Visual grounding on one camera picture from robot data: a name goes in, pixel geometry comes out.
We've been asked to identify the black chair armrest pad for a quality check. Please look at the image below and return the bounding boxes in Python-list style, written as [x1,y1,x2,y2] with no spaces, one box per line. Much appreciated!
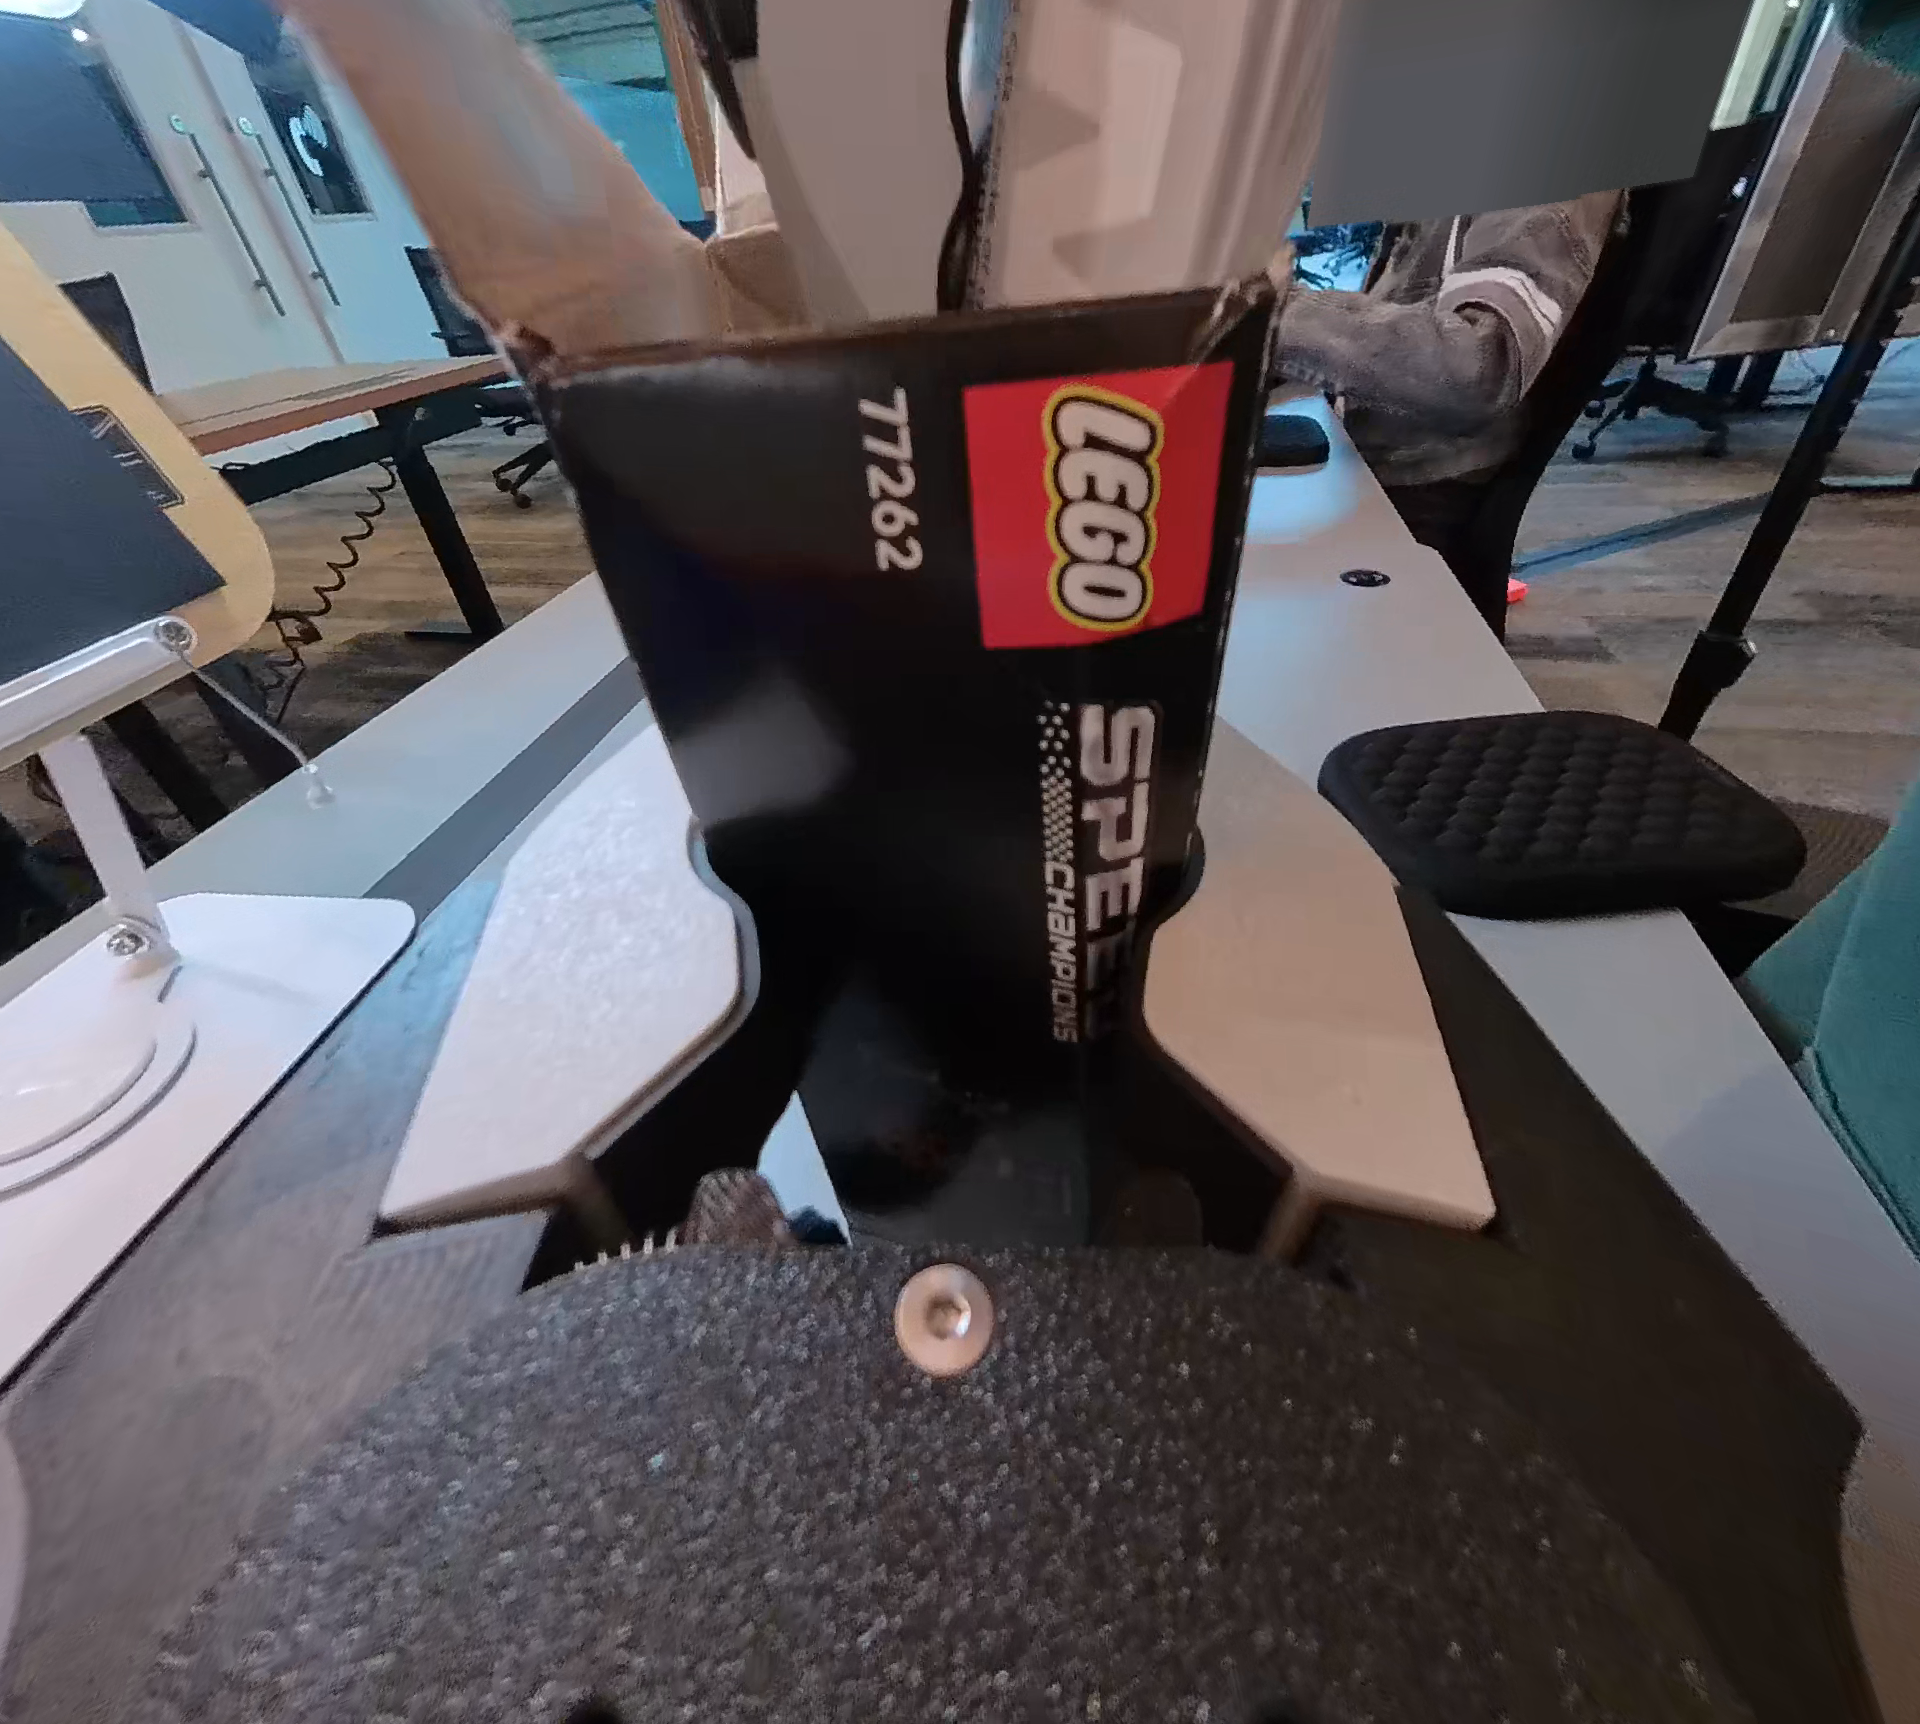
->
[1316,710,1810,925]

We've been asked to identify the black cardboard toy box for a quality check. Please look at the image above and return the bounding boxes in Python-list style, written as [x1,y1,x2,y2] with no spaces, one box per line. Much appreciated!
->
[143,0,1281,1254]

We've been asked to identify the white door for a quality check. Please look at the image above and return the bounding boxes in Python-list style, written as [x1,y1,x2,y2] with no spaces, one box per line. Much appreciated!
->
[143,15,384,368]

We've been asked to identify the white tablet stand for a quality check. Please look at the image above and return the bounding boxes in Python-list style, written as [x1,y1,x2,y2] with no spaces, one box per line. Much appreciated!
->
[0,618,421,1389]

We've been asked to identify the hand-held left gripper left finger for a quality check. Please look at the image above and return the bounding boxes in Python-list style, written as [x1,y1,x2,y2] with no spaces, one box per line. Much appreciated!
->
[374,717,798,1289]

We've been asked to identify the thin clear cable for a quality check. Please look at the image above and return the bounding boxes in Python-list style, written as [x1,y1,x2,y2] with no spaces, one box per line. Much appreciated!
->
[176,645,336,808]

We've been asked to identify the wooden desk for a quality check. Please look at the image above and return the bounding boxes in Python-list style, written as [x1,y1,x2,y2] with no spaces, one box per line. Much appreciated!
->
[154,354,521,642]

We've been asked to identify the black tape strip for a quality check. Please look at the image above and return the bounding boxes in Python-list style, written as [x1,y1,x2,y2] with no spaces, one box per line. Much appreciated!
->
[367,662,649,902]

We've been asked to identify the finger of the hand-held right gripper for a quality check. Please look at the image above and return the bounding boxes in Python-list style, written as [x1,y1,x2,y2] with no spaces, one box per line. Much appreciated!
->
[746,0,1041,327]
[973,0,1363,315]

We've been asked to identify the black coiled cable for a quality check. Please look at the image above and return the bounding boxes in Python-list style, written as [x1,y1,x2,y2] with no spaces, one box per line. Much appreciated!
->
[266,460,405,668]

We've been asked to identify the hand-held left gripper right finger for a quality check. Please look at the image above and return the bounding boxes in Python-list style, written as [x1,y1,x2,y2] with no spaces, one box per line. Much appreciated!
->
[1117,719,1502,1263]

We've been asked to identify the tablet with tan frame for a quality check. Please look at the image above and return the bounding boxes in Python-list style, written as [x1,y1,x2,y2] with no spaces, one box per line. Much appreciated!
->
[0,225,281,767]

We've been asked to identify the silver framed display panel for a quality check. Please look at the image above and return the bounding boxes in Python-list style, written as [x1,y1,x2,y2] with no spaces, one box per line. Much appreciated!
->
[1683,0,1920,364]

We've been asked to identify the black office chair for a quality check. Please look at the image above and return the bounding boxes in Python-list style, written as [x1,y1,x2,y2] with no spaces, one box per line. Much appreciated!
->
[403,244,560,512]

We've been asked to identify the black tripod stand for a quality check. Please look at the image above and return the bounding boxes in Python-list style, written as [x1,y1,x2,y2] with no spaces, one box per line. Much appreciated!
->
[1654,231,1920,744]

